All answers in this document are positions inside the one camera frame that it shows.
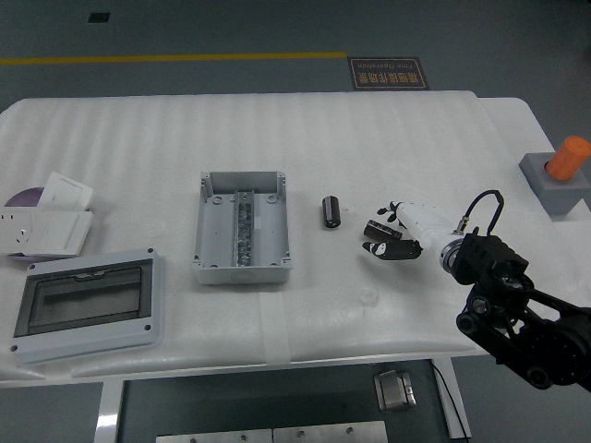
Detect orange cylinder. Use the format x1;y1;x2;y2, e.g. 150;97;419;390
548;136;591;182

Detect white wall socket panel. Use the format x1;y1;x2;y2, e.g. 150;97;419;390
0;207;36;254

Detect dark floor sign orange text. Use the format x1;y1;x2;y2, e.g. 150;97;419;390
346;56;431;91

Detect large white switch panel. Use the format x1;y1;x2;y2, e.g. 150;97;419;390
20;210;95;257

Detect white table leg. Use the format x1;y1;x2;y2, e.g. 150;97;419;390
433;357;473;440
95;380;126;443

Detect grey open junction box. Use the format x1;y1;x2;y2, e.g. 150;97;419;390
191;171;293;286

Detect silver metal bracket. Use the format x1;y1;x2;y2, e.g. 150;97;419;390
372;369;417;413

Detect white foam table mat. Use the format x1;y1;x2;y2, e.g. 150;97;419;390
0;90;555;382

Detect purple disc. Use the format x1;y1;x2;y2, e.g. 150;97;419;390
3;186;47;208

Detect metal rail inside box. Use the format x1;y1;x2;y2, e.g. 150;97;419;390
234;188;257;268

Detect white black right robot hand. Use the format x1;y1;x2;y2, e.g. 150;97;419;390
361;200;456;262

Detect thin black cable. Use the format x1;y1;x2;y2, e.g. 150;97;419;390
431;362;467;439

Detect grey cover with dark window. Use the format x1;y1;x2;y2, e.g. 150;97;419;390
8;247;166;366

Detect grey holder block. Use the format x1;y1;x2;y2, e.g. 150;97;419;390
518;150;591;222

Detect black cylindrical battery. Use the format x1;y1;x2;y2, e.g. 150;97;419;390
321;195;343;230

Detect grey metal plate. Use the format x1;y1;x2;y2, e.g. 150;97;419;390
155;428;273;443
271;420;389;443

